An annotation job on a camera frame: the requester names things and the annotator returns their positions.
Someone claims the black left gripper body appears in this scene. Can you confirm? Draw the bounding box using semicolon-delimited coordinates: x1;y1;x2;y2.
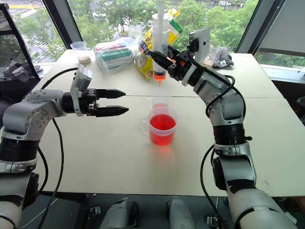
81;88;100;117

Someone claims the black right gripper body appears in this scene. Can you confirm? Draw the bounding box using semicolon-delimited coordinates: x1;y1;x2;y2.
167;49;195;81

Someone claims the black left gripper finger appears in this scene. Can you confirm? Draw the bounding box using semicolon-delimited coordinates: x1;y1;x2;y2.
95;105;130;118
96;88;127;100

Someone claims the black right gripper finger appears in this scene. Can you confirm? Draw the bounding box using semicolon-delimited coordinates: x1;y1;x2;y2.
150;50;179;73
167;44;183;58

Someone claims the large clear plastic syringe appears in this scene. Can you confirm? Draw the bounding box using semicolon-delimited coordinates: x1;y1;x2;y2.
152;0;171;88

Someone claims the clear cup with grains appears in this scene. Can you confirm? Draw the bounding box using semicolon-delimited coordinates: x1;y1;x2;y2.
202;40;222;68

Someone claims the empty clear plastic cup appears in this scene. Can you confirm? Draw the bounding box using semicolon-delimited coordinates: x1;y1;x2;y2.
150;94;171;111

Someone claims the measuring cup with beige powder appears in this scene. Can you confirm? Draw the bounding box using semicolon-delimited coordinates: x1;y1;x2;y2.
70;41;92;65

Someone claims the clear cup with red liquid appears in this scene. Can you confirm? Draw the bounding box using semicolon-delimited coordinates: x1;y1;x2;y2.
140;106;180;146

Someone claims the yellow snack bag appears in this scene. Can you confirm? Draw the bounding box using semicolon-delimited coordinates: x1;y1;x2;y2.
134;7;184;81

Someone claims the plastic bag with green boxes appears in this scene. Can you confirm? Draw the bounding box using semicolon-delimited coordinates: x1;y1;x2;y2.
92;37;135;73

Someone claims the grey cloth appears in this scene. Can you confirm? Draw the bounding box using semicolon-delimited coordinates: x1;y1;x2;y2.
211;46;235;69

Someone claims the dark rounded grey shape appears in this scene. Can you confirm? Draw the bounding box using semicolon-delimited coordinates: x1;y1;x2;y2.
99;197;140;229
166;196;197;229

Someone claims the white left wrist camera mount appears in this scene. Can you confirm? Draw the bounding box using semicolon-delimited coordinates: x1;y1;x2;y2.
70;65;93;117

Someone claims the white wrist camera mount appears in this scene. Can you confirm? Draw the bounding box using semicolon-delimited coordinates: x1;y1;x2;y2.
189;26;212;65
70;65;93;117

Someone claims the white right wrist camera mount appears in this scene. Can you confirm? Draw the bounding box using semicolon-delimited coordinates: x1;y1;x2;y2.
189;26;212;65

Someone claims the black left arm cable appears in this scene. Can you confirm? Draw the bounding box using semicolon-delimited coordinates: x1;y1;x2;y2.
37;67;79;229

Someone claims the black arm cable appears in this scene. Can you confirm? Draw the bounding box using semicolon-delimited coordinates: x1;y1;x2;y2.
190;58;246;229
37;67;79;229

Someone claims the black metal frame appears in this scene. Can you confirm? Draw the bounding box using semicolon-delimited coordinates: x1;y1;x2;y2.
0;3;41;81

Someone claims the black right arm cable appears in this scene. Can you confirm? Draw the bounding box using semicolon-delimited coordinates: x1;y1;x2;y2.
190;58;246;229

